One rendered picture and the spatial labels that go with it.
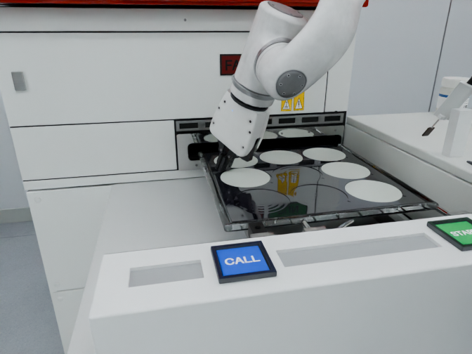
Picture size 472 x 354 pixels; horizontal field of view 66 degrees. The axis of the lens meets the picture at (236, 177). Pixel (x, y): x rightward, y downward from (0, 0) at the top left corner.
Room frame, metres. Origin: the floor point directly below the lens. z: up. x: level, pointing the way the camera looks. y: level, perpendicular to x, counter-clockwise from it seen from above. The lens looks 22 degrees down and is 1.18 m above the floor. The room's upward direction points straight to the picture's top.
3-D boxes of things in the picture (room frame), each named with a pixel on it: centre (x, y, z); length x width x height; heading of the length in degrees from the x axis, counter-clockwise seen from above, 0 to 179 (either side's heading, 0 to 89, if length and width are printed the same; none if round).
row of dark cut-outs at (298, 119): (0.91, -0.07, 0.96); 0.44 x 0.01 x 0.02; 102
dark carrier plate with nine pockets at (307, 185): (0.70, -0.13, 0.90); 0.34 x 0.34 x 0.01; 12
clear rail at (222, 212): (0.66, 0.05, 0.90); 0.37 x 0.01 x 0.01; 12
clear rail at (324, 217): (0.53, -0.16, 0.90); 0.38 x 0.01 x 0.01; 102
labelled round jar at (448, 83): (0.97, -0.57, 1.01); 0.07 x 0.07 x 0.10
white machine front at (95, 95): (0.88, 0.11, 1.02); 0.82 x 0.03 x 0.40; 102
